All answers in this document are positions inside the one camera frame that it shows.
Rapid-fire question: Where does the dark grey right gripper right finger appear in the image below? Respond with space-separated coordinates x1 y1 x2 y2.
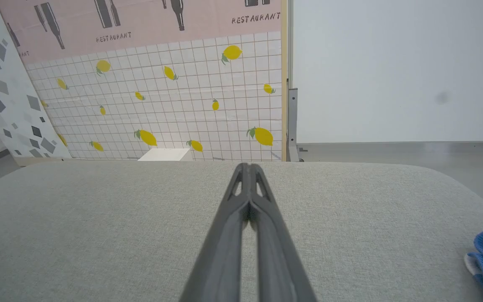
248 163 318 302

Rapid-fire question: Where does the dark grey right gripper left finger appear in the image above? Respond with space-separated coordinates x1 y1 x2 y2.
179 163 251 302

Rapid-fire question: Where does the white rectangular block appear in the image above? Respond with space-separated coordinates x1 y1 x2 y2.
137 148 192 162

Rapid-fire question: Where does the white panel with grey shapes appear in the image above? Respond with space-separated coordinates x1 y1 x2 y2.
0 0 73 159

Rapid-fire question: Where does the grey metal panel bracket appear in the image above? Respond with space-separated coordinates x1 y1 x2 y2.
287 88 309 162

